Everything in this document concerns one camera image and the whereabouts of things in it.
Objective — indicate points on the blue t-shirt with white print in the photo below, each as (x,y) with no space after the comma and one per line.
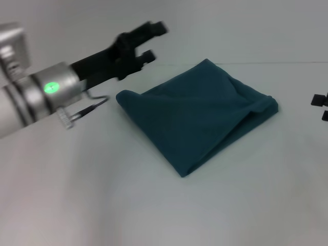
(194,115)

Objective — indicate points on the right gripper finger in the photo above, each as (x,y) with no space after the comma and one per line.
(325,115)
(319,100)

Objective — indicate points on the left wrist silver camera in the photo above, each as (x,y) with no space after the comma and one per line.
(12,48)

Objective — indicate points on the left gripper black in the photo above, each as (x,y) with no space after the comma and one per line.
(107,61)

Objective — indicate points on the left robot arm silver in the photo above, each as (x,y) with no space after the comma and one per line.
(38,100)

